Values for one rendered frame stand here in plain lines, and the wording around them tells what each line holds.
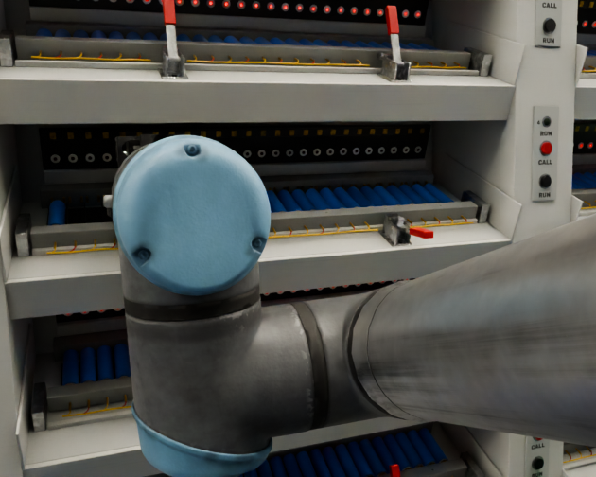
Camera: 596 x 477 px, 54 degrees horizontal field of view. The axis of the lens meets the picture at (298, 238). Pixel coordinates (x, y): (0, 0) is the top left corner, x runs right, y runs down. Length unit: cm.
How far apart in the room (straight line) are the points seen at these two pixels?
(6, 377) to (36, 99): 28
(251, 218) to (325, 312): 10
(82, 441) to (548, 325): 59
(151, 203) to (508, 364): 21
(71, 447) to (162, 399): 35
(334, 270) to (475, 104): 28
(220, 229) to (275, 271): 34
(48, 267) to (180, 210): 35
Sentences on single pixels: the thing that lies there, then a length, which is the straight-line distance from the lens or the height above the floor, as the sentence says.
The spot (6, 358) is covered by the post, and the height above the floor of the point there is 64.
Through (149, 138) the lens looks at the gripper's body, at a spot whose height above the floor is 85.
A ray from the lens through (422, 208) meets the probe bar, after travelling 80.
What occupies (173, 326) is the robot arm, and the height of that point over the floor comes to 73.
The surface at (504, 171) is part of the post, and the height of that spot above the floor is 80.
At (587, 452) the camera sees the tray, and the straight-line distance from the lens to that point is 111.
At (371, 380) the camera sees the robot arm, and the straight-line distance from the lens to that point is 37.
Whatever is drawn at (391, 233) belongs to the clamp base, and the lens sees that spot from 74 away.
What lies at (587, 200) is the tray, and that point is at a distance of 99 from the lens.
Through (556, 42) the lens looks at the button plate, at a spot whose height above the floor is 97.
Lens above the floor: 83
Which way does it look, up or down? 8 degrees down
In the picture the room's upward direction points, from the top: 2 degrees counter-clockwise
